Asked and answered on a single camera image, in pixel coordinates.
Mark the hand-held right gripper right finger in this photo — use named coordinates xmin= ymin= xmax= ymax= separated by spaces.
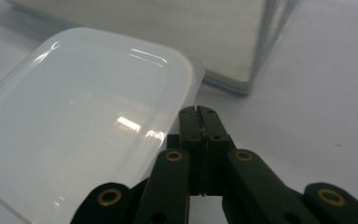
xmin=197 ymin=105 xmax=237 ymax=198

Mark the translucent white container lid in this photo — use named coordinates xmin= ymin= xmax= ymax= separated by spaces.
xmin=0 ymin=27 xmax=206 ymax=224

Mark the cream flat box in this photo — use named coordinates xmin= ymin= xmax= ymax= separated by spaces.
xmin=7 ymin=0 xmax=296 ymax=96

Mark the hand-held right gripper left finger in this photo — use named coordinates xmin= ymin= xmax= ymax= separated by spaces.
xmin=178 ymin=105 xmax=205 ymax=198

